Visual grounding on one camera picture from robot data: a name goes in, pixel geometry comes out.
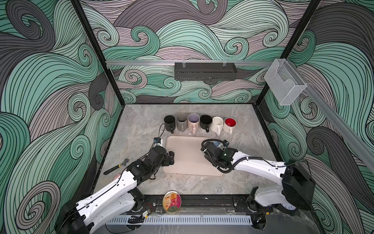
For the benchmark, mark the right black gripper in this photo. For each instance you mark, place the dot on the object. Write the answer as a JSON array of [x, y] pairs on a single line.
[[205, 157]]

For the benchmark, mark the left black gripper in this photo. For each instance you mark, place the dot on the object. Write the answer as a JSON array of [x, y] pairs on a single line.
[[166, 162]]

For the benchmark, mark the blue glazed upside-down mug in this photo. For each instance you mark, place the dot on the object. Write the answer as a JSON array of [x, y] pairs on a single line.
[[218, 144]]

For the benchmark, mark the cream mug red inside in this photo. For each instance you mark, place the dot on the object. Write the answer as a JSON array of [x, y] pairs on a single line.
[[229, 125]]

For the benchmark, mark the black mug white base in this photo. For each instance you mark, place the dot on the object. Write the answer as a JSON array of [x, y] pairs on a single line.
[[205, 123]]

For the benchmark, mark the black speckled upside-down mug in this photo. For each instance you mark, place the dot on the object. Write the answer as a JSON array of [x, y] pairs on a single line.
[[169, 122]]

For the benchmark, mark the grey upside-down mug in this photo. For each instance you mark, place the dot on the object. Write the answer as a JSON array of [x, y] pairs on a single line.
[[182, 122]]

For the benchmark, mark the pink upside-down mug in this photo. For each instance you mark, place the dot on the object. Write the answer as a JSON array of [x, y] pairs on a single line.
[[193, 123]]

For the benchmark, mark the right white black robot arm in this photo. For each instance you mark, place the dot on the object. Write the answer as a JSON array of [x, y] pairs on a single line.
[[294, 186]]

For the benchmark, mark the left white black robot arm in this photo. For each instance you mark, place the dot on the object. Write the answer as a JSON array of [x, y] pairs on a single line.
[[119, 196]]

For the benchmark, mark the beige rectangular tray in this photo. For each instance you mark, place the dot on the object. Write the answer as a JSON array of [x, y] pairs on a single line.
[[188, 158]]

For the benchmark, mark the round colourful tin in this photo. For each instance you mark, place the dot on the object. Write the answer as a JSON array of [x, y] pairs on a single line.
[[171, 202]]

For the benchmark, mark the small green black tool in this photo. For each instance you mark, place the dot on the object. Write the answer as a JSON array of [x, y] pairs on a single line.
[[123, 163]]

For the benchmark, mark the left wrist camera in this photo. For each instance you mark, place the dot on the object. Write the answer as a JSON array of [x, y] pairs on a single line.
[[157, 141]]

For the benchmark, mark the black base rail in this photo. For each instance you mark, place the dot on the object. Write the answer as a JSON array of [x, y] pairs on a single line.
[[245, 203]]

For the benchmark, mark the white slotted cable duct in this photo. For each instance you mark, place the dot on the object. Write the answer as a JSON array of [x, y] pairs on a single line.
[[185, 220]]

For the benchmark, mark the black wall shelf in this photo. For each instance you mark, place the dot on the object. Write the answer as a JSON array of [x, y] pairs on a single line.
[[205, 71]]

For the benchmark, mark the black round wall clock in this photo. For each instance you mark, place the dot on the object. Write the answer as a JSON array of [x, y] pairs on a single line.
[[288, 209]]

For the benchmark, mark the clear acrylic wall holder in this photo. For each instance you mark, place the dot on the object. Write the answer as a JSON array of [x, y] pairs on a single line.
[[285, 81]]

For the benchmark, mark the aluminium rail right wall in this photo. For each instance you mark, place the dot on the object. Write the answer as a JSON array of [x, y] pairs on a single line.
[[324, 96]]

